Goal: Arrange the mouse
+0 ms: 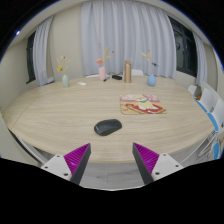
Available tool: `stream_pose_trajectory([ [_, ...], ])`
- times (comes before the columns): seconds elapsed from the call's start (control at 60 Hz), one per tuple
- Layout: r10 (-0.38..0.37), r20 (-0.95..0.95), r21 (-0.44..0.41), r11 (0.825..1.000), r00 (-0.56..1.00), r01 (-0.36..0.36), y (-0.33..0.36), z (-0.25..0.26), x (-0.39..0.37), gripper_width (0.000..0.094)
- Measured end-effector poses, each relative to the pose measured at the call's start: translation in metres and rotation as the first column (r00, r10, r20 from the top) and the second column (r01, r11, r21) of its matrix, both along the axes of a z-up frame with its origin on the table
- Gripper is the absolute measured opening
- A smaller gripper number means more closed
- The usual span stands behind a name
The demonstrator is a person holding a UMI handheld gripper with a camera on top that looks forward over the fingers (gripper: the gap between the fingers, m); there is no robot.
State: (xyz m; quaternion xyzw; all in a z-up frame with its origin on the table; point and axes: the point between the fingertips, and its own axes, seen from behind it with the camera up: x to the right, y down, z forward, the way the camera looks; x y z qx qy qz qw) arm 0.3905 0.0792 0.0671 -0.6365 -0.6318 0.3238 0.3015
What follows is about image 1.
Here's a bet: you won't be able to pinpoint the cartoon print mouse pad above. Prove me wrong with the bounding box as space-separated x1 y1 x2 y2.
119 93 167 116

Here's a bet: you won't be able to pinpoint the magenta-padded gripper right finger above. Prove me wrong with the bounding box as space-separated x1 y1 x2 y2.
132 142 184 185

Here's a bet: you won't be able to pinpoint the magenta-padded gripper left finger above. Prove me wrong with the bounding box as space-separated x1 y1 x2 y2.
40 142 92 186

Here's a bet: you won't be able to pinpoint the wide white curtain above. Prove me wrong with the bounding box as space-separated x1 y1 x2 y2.
80 0 178 80

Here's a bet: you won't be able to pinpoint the blue vase with dried flowers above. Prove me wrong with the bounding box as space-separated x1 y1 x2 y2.
140 49 160 87

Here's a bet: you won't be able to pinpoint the green vase with yellow flowers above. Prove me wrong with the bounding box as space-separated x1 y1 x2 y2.
55 55 71 88

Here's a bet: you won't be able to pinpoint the dark framed window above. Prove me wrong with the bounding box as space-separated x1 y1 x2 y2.
168 15 198 78
25 30 37 84

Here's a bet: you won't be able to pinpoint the black computer mouse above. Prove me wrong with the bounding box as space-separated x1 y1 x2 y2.
93 118 123 137

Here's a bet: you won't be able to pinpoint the white chairs with blue seats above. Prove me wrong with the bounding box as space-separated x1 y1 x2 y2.
187 81 224 161

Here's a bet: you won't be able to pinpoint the narrow white curtain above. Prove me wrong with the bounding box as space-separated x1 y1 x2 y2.
32 15 55 87
192 31 208 88

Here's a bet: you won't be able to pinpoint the copper metal drink bottle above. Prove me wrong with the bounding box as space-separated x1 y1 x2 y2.
123 59 133 84

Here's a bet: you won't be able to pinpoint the pink vase with orange flowers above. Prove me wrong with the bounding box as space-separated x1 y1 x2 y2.
95 47 115 82

